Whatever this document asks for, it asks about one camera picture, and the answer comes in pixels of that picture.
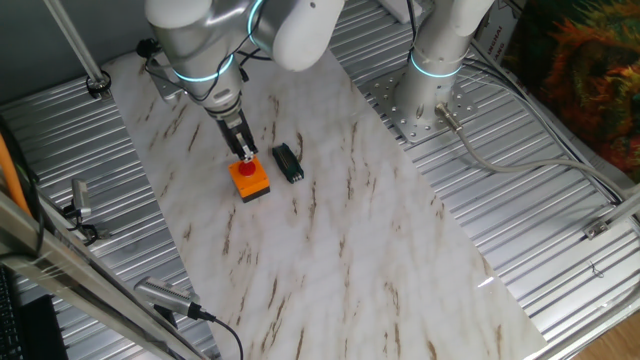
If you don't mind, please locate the small silver camera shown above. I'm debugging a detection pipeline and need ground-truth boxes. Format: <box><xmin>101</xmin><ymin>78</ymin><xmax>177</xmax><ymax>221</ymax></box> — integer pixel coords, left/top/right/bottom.
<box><xmin>69</xmin><ymin>178</ymin><xmax>94</xmax><ymax>220</ymax></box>

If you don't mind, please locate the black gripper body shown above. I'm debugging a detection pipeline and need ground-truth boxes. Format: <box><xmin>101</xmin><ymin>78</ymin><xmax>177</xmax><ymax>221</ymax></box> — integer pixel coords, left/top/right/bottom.
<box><xmin>209</xmin><ymin>106</ymin><xmax>251</xmax><ymax>154</ymax></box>

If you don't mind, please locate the aluminium frame beam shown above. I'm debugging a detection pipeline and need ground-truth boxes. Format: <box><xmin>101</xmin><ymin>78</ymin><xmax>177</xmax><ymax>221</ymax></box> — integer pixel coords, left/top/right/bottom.
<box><xmin>0</xmin><ymin>192</ymin><xmax>211</xmax><ymax>360</ymax></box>

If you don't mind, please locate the black box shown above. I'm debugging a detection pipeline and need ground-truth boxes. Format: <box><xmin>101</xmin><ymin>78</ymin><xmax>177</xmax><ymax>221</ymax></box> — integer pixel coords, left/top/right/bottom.
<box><xmin>18</xmin><ymin>293</ymin><xmax>70</xmax><ymax>360</ymax></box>

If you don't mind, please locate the thick grey cable with connector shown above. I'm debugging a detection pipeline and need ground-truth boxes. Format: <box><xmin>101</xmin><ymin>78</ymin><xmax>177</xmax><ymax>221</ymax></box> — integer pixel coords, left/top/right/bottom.
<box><xmin>433</xmin><ymin>102</ymin><xmax>639</xmax><ymax>199</ymax></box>

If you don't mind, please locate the colourful orange green cloth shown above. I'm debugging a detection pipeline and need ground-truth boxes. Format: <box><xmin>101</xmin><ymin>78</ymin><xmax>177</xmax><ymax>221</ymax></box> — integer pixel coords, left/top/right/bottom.
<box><xmin>502</xmin><ymin>0</ymin><xmax>640</xmax><ymax>184</ymax></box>

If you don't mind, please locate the thin aluminium pole with foot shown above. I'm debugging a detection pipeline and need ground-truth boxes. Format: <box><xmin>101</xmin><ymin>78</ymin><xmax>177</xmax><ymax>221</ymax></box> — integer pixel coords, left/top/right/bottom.
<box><xmin>42</xmin><ymin>0</ymin><xmax>114</xmax><ymax>100</ymax></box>

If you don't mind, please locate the small metal corner bracket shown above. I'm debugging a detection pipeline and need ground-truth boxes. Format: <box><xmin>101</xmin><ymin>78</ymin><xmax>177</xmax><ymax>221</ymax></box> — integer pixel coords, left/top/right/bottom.
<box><xmin>583</xmin><ymin>219</ymin><xmax>612</xmax><ymax>240</ymax></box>

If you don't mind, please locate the white marble pattern sheet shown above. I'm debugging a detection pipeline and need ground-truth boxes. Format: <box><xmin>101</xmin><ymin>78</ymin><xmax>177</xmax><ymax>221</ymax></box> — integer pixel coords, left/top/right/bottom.
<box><xmin>102</xmin><ymin>47</ymin><xmax>549</xmax><ymax>360</ymax></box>

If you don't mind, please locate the orange box with red button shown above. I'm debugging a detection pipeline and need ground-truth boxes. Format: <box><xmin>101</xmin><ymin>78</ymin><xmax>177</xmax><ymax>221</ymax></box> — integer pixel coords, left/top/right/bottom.
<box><xmin>228</xmin><ymin>155</ymin><xmax>272</xmax><ymax>204</ymax></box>

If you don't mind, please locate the black keyboard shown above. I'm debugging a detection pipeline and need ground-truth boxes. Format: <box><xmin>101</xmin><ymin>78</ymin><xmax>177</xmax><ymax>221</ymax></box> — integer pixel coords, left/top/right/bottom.
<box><xmin>0</xmin><ymin>264</ymin><xmax>25</xmax><ymax>360</ymax></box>

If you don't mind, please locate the perforated metal robot base plate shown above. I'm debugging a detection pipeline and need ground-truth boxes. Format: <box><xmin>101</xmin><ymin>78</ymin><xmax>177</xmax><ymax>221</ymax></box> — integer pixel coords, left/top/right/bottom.
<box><xmin>367</xmin><ymin>67</ymin><xmax>479</xmax><ymax>146</ymax></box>

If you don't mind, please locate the black small camera stand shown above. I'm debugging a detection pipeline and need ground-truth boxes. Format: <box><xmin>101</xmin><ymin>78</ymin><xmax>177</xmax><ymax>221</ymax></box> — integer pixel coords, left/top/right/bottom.
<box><xmin>62</xmin><ymin>204</ymin><xmax>112</xmax><ymax>247</ymax></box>

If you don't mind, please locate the cardboard box with print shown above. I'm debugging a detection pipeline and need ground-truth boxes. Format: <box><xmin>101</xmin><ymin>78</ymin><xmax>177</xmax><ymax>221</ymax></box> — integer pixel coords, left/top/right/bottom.
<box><xmin>472</xmin><ymin>0</ymin><xmax>524</xmax><ymax>64</ymax></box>

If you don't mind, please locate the orange hose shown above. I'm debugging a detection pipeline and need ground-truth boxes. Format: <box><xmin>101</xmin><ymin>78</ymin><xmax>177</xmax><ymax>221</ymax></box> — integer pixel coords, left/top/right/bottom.
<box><xmin>0</xmin><ymin>132</ymin><xmax>32</xmax><ymax>217</ymax></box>

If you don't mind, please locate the black camera cable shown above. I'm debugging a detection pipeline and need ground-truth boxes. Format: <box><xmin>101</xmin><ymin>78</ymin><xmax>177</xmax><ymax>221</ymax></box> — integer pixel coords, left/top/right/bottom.
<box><xmin>192</xmin><ymin>304</ymin><xmax>245</xmax><ymax>360</ymax></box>

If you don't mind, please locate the dark green hex key set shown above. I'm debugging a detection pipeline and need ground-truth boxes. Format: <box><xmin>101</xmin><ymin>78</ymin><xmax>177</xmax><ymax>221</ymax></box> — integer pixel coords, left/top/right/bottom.
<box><xmin>271</xmin><ymin>142</ymin><xmax>305</xmax><ymax>185</ymax></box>

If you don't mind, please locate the thin robot cable bundle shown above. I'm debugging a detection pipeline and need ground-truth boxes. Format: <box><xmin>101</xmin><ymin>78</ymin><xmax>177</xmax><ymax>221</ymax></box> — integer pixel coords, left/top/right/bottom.
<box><xmin>405</xmin><ymin>0</ymin><xmax>629</xmax><ymax>204</ymax></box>

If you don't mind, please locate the slim aluminium frame rail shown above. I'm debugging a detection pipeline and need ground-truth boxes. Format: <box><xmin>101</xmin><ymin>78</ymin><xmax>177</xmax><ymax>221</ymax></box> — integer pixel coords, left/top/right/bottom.
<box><xmin>598</xmin><ymin>188</ymin><xmax>640</xmax><ymax>227</ymax></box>

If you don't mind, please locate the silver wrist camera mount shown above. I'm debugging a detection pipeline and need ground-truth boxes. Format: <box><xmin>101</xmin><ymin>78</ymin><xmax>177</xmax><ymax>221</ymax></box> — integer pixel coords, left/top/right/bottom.
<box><xmin>135</xmin><ymin>37</ymin><xmax>182</xmax><ymax>102</ymax></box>

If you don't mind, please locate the silver finned camera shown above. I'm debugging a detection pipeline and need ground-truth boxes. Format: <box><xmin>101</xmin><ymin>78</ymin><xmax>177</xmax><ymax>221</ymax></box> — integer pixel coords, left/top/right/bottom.
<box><xmin>133</xmin><ymin>276</ymin><xmax>204</xmax><ymax>321</ymax></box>

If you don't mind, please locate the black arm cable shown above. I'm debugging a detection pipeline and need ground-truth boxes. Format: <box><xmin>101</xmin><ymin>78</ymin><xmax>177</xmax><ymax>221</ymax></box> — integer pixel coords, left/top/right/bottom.
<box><xmin>235</xmin><ymin>47</ymin><xmax>275</xmax><ymax>69</ymax></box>
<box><xmin>142</xmin><ymin>0</ymin><xmax>266</xmax><ymax>105</ymax></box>

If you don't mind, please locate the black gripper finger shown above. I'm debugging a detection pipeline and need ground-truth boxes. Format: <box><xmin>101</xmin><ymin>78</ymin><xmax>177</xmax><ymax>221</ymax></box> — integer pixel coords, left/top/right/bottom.
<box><xmin>229</xmin><ymin>133</ymin><xmax>250</xmax><ymax>161</ymax></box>
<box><xmin>238</xmin><ymin>126</ymin><xmax>260</xmax><ymax>164</ymax></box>

